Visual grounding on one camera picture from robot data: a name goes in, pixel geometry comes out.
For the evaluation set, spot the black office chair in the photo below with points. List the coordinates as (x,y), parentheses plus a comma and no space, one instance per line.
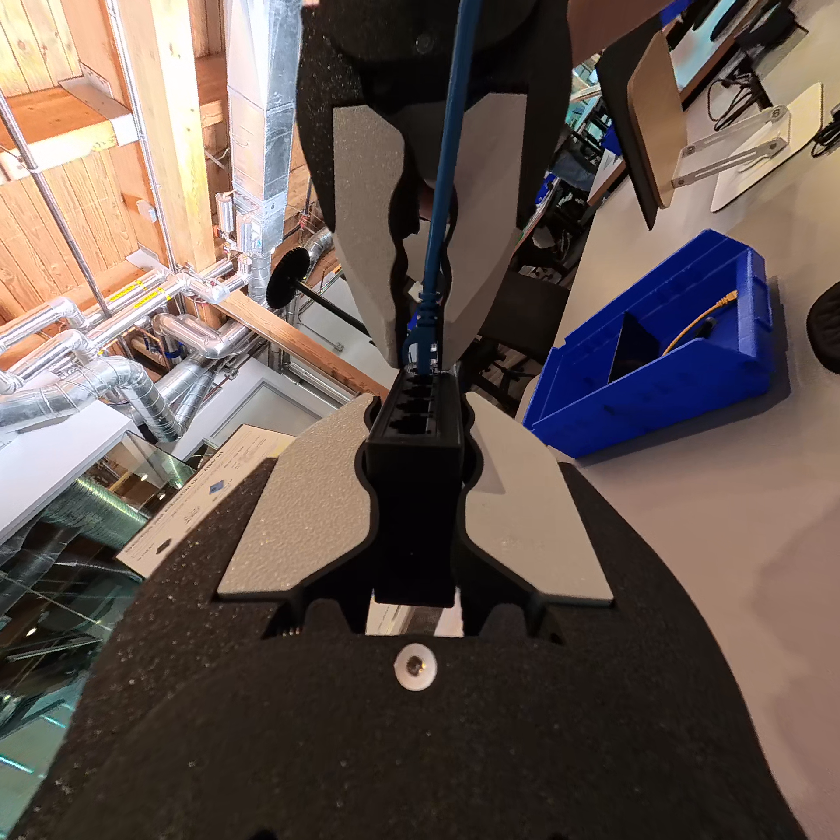
(519,322)

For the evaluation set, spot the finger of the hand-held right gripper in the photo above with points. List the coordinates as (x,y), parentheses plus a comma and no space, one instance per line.
(368,223)
(488,197)

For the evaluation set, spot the blue plastic bin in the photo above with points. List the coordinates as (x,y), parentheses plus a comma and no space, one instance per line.
(656,381)

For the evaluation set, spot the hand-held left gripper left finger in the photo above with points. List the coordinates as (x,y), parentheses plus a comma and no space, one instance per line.
(289,525)

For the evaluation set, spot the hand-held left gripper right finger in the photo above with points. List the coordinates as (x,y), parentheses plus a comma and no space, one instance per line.
(545,525)

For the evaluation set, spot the black textured pad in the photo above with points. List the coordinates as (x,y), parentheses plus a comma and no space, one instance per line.
(830,328)

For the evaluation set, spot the black network switch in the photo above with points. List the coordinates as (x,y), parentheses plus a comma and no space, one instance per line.
(418,499)

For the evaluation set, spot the wooden pillar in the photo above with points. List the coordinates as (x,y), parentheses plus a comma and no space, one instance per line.
(302,344)

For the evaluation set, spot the rectangular metal duct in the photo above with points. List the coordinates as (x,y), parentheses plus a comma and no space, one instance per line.
(263,131)

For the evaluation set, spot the printed instruction poster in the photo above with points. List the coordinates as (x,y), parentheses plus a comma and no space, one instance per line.
(210,499)

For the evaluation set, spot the black pole with round top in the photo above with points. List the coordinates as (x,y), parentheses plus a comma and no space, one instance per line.
(289,276)

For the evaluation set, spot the silver ventilation duct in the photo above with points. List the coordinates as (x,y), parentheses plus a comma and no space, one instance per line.
(92,381)

